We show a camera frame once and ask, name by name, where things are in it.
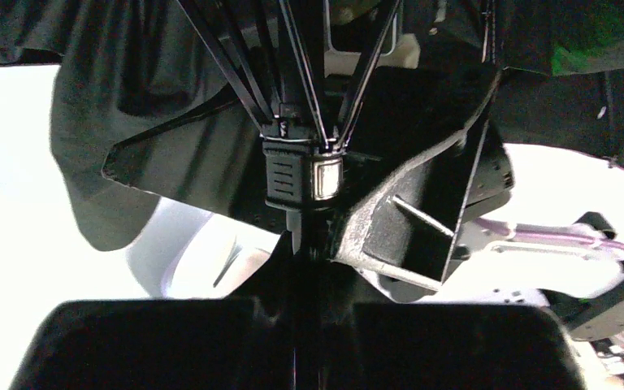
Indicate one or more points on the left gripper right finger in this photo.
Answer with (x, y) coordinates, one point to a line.
(450, 346)

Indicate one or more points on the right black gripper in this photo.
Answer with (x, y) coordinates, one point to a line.
(426, 162)

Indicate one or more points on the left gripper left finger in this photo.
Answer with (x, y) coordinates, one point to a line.
(157, 344)

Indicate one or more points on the pink folding umbrella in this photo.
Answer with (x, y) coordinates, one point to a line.
(246, 108)

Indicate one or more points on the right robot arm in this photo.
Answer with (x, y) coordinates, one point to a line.
(475, 303)

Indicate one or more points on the white oval storage case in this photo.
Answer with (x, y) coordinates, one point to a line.
(184, 252)

